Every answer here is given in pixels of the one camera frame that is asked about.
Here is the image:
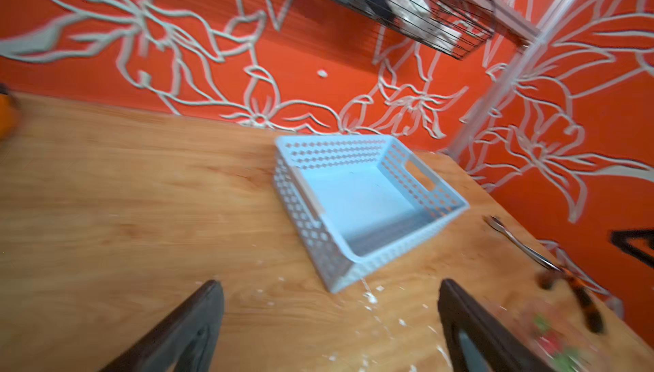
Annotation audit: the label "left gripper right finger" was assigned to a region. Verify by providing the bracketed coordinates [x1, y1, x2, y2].
[438, 278, 552, 372]

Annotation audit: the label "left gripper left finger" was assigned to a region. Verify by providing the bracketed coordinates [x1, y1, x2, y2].
[102, 280, 225, 371]

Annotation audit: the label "blue perforated plastic basket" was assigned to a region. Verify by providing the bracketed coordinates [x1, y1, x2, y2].
[274, 135, 469, 294]

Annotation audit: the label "clear clamshell container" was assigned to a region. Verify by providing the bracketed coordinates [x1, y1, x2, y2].
[485, 300, 611, 371]

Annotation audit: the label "orange handled pliers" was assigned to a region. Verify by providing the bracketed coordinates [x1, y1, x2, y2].
[484, 215, 606, 335]

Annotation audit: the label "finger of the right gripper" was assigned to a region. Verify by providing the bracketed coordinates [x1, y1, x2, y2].
[610, 229, 654, 268]

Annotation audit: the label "strawberries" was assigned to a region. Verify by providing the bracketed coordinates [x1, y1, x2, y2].
[531, 313, 582, 371]

